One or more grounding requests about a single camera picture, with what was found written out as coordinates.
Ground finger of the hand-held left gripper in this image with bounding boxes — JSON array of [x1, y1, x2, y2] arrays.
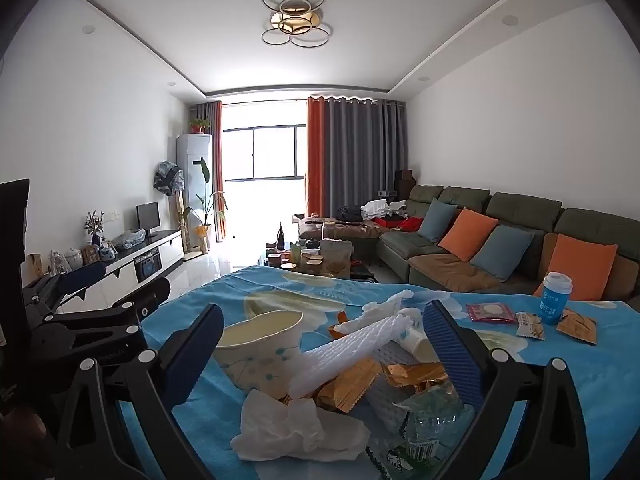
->
[[31, 276, 172, 348], [25, 261, 107, 313]]

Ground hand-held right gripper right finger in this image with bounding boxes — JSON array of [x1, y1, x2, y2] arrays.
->
[[424, 300, 591, 480]]

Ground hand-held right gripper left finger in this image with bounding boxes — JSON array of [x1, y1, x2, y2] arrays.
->
[[57, 304, 224, 480]]

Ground long white foam net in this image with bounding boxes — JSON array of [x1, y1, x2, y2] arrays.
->
[[287, 310, 423, 398]]

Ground white black TV cabinet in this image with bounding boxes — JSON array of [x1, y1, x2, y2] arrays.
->
[[22, 230, 183, 311]]

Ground crumpled gold wrapper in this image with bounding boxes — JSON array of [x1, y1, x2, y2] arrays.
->
[[382, 362, 448, 391]]

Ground vase with flowers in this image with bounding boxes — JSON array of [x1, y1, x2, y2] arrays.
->
[[84, 211, 105, 248]]

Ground red snack packet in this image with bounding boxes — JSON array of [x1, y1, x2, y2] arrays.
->
[[466, 302, 517, 325]]

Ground clear plastic bag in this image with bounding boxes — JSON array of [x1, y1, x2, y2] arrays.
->
[[114, 229, 147, 250]]

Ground printed paper bowl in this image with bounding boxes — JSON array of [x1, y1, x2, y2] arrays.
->
[[212, 310, 304, 401]]

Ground crushed clear plastic bottle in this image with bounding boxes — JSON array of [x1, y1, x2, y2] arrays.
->
[[367, 385, 476, 480]]

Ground flat white foam net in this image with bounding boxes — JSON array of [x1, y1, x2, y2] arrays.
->
[[367, 345, 443, 436]]

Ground black monitor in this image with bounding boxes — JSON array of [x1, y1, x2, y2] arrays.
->
[[136, 201, 162, 233]]

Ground beige snack packet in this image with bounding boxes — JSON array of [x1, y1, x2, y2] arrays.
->
[[515, 311, 546, 340]]

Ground green brown sofa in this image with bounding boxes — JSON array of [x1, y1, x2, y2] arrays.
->
[[299, 184, 640, 311]]

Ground tall leafy plant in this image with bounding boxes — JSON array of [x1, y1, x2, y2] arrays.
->
[[184, 157, 228, 253]]

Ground large gold wrapper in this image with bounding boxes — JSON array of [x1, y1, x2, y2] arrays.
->
[[315, 360, 383, 413]]

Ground large blue cushion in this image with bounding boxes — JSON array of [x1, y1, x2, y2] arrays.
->
[[470, 225, 535, 282]]

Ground blue paper cup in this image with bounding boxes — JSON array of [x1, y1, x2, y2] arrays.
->
[[540, 271, 573, 326]]

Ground fan with patterned cover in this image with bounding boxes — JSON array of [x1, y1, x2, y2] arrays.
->
[[152, 160, 186, 256]]

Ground small orange cushion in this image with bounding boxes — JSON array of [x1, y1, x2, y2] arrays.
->
[[438, 208, 500, 262]]

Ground crumpled white tissue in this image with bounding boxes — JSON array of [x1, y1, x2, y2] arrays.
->
[[230, 388, 371, 462]]

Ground blue floral tablecloth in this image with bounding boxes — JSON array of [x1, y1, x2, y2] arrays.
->
[[112, 265, 640, 480]]

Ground flat gold wrapper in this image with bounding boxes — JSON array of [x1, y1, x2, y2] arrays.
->
[[556, 307, 598, 346]]

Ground small blue cushion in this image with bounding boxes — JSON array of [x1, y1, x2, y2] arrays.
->
[[417, 197, 458, 243]]

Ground cluttered coffee table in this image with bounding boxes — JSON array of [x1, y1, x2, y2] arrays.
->
[[257, 240, 376, 281]]

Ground red cloth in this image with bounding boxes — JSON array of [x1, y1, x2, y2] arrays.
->
[[375, 216, 423, 233]]

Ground narrow grey orange curtain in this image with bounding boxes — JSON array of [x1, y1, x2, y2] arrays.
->
[[192, 101, 223, 242]]

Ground white standing air conditioner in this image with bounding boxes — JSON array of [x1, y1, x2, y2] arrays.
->
[[176, 133, 213, 252]]

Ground brown paper bag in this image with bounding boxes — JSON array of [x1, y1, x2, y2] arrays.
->
[[318, 239, 353, 278]]

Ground large orange cushion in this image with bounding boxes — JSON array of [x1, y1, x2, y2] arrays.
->
[[532, 234, 618, 302]]

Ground white folded clothes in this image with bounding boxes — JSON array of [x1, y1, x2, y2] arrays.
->
[[361, 200, 408, 221]]

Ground brown boxes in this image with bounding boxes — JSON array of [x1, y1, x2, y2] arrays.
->
[[395, 169, 418, 196]]

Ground large window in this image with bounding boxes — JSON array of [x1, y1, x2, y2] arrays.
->
[[220, 102, 308, 241]]

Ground wide grey orange curtain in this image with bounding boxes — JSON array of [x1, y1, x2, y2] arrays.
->
[[306, 95, 407, 218]]

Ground ring ceiling lamp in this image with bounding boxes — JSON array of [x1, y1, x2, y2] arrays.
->
[[260, 0, 332, 48]]

